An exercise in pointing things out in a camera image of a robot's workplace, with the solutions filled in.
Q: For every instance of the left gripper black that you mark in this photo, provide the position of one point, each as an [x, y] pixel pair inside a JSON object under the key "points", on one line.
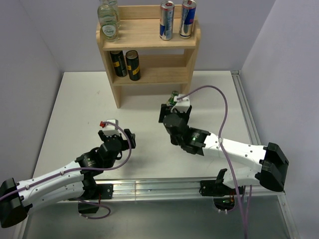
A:
{"points": [[125, 144]]}

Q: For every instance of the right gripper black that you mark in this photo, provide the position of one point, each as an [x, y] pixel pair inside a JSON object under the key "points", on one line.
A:
{"points": [[186, 115]]}

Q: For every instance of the green glass bottle front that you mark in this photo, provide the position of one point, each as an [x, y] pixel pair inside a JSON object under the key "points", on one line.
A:
{"points": [[170, 102]]}

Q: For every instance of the black yellow can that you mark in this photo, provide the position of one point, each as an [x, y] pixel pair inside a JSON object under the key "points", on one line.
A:
{"points": [[133, 65], [119, 63]]}

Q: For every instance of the silver blue energy drink can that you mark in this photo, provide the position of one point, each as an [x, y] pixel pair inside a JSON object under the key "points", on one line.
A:
{"points": [[188, 9]]}

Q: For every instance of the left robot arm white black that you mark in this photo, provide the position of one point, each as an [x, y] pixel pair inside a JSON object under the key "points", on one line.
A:
{"points": [[71, 182]]}

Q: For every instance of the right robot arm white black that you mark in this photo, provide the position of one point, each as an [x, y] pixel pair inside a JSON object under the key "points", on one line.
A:
{"points": [[266, 166]]}

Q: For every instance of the wooden two-tier shelf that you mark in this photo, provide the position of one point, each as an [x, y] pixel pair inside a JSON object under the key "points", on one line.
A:
{"points": [[161, 62]]}

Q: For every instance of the clear glass bottle front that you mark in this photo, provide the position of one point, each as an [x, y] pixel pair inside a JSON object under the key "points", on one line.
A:
{"points": [[108, 20]]}

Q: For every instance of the clear glass bottle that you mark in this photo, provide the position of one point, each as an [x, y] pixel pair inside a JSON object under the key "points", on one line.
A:
{"points": [[114, 5], [108, 20]]}

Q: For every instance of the clear glass bottle rear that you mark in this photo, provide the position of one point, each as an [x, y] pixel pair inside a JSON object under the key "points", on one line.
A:
{"points": [[114, 5]]}

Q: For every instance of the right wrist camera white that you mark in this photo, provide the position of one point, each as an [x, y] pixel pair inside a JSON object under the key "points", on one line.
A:
{"points": [[182, 104]]}

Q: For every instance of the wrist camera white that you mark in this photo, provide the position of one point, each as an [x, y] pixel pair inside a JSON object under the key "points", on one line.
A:
{"points": [[109, 127], [182, 104]]}

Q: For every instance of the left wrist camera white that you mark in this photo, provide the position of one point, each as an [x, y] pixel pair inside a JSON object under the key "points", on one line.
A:
{"points": [[109, 127]]}

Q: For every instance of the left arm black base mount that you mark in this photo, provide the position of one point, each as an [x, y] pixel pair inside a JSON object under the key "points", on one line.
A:
{"points": [[103, 192]]}

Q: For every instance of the aluminium rail frame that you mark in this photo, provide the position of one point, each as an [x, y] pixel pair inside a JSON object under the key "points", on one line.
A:
{"points": [[156, 170]]}

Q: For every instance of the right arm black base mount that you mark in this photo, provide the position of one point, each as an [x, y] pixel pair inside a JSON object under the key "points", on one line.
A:
{"points": [[223, 196]]}

